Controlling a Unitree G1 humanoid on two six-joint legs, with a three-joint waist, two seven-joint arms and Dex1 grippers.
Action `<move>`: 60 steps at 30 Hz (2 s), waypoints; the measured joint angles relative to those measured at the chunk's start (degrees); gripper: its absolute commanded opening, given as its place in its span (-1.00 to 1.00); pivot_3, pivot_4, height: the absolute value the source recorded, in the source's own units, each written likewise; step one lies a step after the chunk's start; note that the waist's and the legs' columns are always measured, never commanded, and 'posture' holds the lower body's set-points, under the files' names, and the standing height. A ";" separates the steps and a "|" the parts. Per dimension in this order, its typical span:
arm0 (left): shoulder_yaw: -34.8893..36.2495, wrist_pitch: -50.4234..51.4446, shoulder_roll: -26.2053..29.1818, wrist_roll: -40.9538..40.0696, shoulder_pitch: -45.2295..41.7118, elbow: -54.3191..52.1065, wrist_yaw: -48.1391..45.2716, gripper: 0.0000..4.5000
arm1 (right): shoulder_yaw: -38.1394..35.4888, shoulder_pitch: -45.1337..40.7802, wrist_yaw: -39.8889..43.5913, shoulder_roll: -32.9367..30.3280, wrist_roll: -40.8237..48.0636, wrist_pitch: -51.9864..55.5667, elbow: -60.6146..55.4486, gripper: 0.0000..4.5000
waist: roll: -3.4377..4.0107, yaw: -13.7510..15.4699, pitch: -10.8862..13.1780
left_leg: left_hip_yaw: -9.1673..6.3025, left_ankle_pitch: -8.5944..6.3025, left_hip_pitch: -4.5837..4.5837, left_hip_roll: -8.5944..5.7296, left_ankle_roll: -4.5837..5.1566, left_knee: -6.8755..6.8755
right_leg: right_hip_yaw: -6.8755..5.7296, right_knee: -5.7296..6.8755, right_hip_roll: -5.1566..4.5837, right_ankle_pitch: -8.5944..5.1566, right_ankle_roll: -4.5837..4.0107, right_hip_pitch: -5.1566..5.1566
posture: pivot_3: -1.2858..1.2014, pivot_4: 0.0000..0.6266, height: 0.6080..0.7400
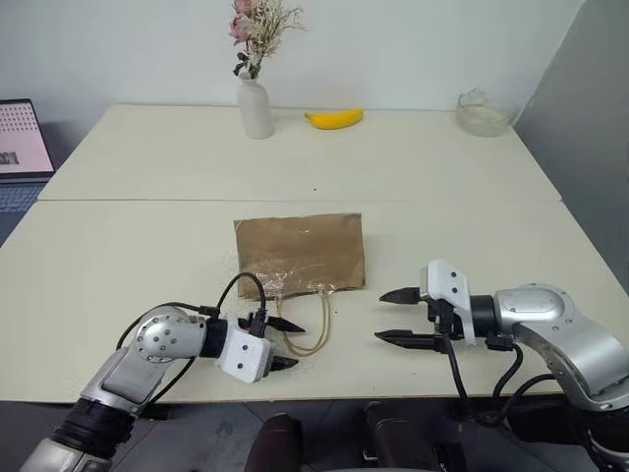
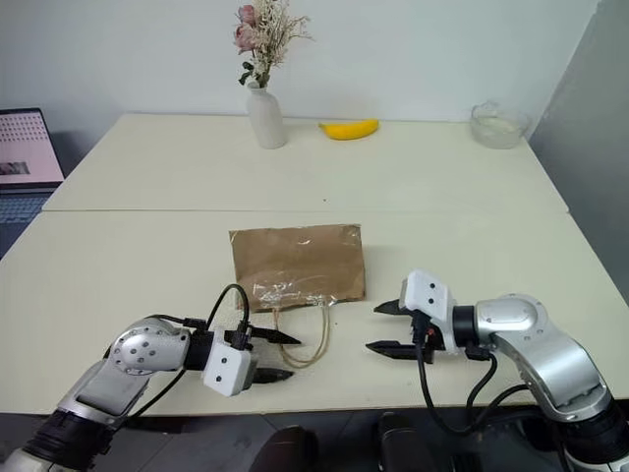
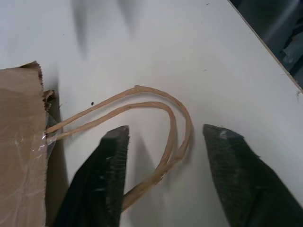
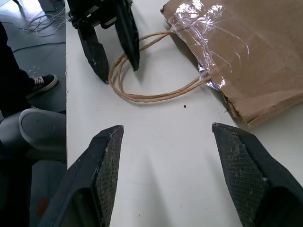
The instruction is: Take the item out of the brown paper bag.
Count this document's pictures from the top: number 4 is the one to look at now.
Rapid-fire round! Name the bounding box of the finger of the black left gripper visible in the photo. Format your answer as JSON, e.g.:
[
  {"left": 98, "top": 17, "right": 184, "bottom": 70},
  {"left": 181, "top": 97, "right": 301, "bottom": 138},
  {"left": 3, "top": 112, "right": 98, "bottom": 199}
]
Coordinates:
[
  {"left": 77, "top": 21, "right": 110, "bottom": 84},
  {"left": 114, "top": 0, "right": 141, "bottom": 71}
]

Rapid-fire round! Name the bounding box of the grey box on floor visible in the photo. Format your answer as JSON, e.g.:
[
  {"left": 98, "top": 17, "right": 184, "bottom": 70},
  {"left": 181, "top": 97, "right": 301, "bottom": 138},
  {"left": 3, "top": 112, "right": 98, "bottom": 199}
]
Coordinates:
[{"left": 42, "top": 0, "right": 66, "bottom": 13}]

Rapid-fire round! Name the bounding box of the grey rounded robot body part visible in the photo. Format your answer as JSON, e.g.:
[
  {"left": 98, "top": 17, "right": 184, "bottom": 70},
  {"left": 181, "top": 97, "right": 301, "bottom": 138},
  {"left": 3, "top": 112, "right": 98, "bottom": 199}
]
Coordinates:
[{"left": 0, "top": 109, "right": 67, "bottom": 164}]

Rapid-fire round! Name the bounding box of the person's leg in dark trousers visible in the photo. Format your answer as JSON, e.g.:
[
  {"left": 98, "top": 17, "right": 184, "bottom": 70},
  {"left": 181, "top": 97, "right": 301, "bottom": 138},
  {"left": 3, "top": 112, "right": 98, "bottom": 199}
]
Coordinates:
[{"left": 0, "top": 21, "right": 36, "bottom": 119}]

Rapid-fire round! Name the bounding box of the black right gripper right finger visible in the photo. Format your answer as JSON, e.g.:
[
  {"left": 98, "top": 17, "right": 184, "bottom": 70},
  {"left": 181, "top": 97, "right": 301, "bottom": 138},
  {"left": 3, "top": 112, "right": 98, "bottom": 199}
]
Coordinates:
[{"left": 212, "top": 122, "right": 303, "bottom": 227}]

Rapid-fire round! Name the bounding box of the white cable bundle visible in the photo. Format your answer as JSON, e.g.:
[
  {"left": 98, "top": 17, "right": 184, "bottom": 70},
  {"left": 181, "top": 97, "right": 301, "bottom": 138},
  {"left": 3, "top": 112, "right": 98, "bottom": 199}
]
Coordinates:
[{"left": 22, "top": 6, "right": 67, "bottom": 37}]

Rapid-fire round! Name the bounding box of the brown paper bag with handles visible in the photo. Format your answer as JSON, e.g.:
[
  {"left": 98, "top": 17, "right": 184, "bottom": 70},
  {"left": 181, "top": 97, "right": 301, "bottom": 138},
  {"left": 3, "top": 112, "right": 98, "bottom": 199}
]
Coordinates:
[{"left": 107, "top": 0, "right": 303, "bottom": 130}]

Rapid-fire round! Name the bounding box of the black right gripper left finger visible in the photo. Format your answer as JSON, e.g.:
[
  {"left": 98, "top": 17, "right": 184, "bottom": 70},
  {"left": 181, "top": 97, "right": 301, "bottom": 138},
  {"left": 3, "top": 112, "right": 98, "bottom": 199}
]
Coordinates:
[{"left": 37, "top": 124, "right": 125, "bottom": 227}]

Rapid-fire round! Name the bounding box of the black sneaker with white laces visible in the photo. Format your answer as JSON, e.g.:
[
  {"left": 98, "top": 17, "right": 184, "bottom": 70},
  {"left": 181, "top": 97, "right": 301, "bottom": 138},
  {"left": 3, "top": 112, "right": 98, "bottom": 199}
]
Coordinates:
[{"left": 25, "top": 74, "right": 59, "bottom": 100}]

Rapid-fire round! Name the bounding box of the thin black floor cable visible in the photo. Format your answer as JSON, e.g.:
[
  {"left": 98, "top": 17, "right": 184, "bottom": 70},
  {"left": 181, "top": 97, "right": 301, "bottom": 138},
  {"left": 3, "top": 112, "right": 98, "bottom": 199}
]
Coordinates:
[{"left": 11, "top": 40, "right": 67, "bottom": 52}]

